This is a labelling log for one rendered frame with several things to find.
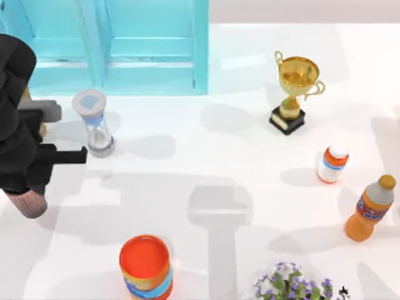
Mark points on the gold trophy with black base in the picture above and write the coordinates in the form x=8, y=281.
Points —
x=297, y=81

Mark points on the small orange and white bottle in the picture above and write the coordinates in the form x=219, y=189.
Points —
x=332, y=165

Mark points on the orange can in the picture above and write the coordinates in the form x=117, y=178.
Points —
x=145, y=268

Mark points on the light blue rack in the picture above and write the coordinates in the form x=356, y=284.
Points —
x=150, y=47

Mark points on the tan wooden object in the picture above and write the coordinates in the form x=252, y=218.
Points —
x=43, y=128

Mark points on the blue and grey hourglass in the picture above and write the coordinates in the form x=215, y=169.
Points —
x=93, y=125

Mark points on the purple flower plant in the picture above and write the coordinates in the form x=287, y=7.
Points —
x=293, y=284

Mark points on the tall orange bottle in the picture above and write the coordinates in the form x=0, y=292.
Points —
x=368, y=209

